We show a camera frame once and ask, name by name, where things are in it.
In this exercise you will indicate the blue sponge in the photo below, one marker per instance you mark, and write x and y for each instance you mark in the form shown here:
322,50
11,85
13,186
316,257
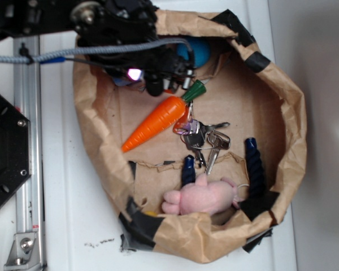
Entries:
122,82

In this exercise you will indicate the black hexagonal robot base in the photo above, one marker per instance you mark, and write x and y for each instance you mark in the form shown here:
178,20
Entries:
14,150

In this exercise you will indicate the bunch of silver keys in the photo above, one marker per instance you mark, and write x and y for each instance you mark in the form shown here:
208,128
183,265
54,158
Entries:
193,132

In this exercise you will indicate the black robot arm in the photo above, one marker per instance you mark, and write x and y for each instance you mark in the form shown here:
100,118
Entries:
20,19

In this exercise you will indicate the aluminium rail frame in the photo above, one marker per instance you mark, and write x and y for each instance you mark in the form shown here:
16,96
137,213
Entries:
28,251

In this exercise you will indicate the orange plastic toy carrot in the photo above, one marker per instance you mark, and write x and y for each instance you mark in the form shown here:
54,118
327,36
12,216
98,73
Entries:
162,117

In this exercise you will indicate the yellow rubber duck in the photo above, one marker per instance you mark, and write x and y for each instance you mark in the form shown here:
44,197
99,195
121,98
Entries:
151,213

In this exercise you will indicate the blue foam ball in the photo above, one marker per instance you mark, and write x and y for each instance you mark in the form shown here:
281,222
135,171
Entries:
201,49

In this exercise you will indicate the pink plush pig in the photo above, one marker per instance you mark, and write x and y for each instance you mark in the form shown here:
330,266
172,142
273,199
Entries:
202,196

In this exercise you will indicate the brown paper bag bin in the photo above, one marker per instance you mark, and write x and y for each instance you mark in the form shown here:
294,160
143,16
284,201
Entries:
245,89

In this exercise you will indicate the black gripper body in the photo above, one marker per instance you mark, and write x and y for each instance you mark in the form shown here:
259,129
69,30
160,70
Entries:
121,37

